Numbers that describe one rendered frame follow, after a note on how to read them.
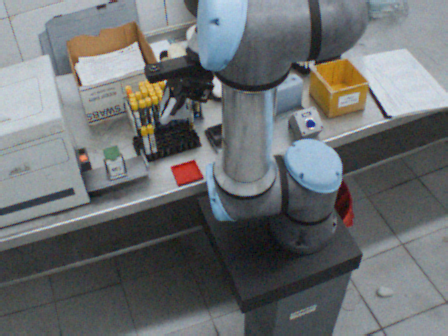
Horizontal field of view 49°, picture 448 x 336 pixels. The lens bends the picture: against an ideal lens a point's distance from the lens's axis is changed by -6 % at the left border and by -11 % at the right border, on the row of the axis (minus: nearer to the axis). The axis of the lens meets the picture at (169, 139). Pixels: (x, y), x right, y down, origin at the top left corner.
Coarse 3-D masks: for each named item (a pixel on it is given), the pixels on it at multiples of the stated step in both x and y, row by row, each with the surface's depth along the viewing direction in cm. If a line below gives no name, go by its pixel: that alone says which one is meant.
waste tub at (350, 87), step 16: (320, 64) 148; (336, 64) 149; (352, 64) 146; (320, 80) 142; (336, 80) 153; (352, 80) 149; (320, 96) 146; (336, 96) 139; (352, 96) 141; (336, 112) 144
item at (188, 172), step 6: (186, 162) 138; (192, 162) 138; (174, 168) 138; (180, 168) 137; (186, 168) 137; (192, 168) 137; (198, 168) 136; (174, 174) 135; (180, 174) 136; (186, 174) 136; (192, 174) 135; (198, 174) 135; (180, 180) 134; (186, 180) 134; (192, 180) 133
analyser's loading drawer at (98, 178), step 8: (104, 160) 133; (128, 160) 136; (136, 160) 136; (144, 160) 133; (96, 168) 135; (104, 168) 135; (128, 168) 134; (136, 168) 134; (144, 168) 134; (88, 176) 134; (96, 176) 133; (104, 176) 133; (120, 176) 131; (128, 176) 132; (136, 176) 132; (88, 184) 132; (96, 184) 131; (104, 184) 131; (112, 184) 132
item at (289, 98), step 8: (288, 80) 144; (296, 80) 143; (280, 88) 141; (288, 88) 142; (296, 88) 143; (280, 96) 143; (288, 96) 144; (296, 96) 146; (280, 104) 145; (288, 104) 146; (296, 104) 148; (280, 112) 147; (288, 112) 147
